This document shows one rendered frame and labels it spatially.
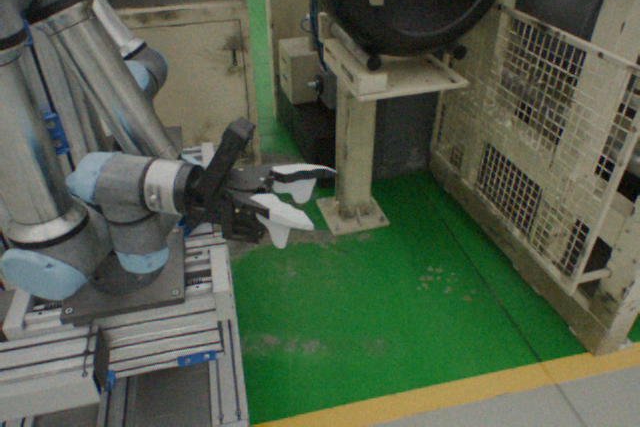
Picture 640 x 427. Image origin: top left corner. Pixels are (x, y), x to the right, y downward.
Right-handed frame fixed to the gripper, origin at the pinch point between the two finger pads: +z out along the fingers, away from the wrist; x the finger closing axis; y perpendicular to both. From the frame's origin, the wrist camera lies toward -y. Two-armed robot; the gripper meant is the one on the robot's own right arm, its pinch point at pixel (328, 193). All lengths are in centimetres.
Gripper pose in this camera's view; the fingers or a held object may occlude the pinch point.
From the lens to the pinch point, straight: 65.3
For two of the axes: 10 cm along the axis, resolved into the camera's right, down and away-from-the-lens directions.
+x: -2.1, 4.5, -8.7
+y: -0.3, 8.9, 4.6
